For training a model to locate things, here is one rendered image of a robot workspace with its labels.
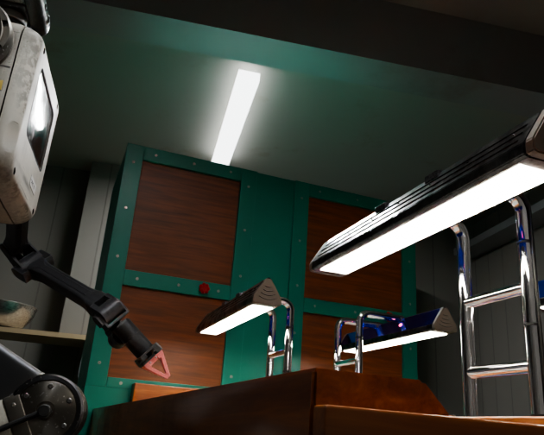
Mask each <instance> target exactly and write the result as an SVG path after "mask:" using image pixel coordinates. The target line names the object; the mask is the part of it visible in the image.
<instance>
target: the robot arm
mask: <svg viewBox="0 0 544 435"><path fill-rule="evenodd" d="M28 222H29V221H27V222H25V223H22V224H6V236H5V239H4V240H3V243H1V244H0V250H2V252H3V253H4V254H5V256H6V257H7V259H8V260H9V262H10V263H11V264H12V266H13V268H12V269H11V271H12V273H13V274H14V276H15V277H16V278H18V279H19V280H21V281H23V282H25V283H28V282H29V281H31V280H34V281H39V282H41V283H43V284H45V285H47V286H49V287H51V288H52V289H53V290H55V291H56V292H58V293H60V294H62V295H64V296H65V297H67V298H68V299H70V300H71V301H73V302H75V303H76V304H78V305H79V306H82V307H83V308H84V309H85V310H86V311H87V312H88V313H89V315H91V316H92V319H93V321H94V322H95V324H96V325H97V326H98V327H99V328H101V327H102V328H103V329H104V331H105V335H106V336H107V337H108V342H109V345H110V346H111V347H112V348H115V349H120V348H123V347H124V345H125V346H126V347H127V348H128V349H129V350H130V351H131V352H132V354H133V355H134V356H135V357H136V358H137V359H136V360H135V363H136V364H137V366H138V367H139V368H141V367H142V369H145V370H147V371H148V372H151V373H153V374H155V375H158V376H160V377H162V378H165V379H167V378H168V377H169V376H170V373H169V370H168V366H167V363H166V360H165V356H164V354H163V351H162V347H161V346H160V345H159V344H158V343H157V342H156V343H154V344H152V343H151V342H150V341H149V340H148V339H147V338H146V337H145V336H144V335H143V334H142V333H141V332H140V330H139V329H138V328H137V327H136V326H135V325H134V324H133V322H132V321H131V320H130V319H129V318H126V319H125V320H123V321H122V320H121V319H122V318H123V317H124V316H125V315H126V314H127V313H128V312H129V310H128V308H127V307H126V306H125V305H124V304H123V303H122V301H121V300H120V299H117V298H116V297H114V296H112V295H110V294H109V293H104V292H102V291H98V290H95V289H93V288H90V287H88V286H87V285H85V284H84V283H82V282H80V281H78V280H76V279H74V278H73V277H72V276H70V275H68V274H66V273H64V272H62V271H61V270H59V269H57V268H56V267H54V266H53V265H54V258H53V257H52V256H51V255H50V254H49V253H48V252H46V251H44V250H42V249H40V250H39V251H38V250H37V249H36V248H35V247H34V246H33V245H32V244H31V243H30V242H29V241H28ZM121 314H122V315H121ZM120 315H121V316H120ZM118 316H119V317H118ZM117 317H118V318H117ZM116 318H117V319H116ZM115 319H116V320H115ZM113 320H114V321H113ZM112 321H113V322H112ZM111 322H112V323H111ZM152 353H153V354H152ZM146 359H147V360H146ZM158 359H159V360H160V362H161V365H162V367H163V369H164V371H165V374H163V373H162V372H160V371H158V370H157V369H154V368H152V367H151V365H152V364H154V363H155V362H156V361H157V360H158Z"/></svg>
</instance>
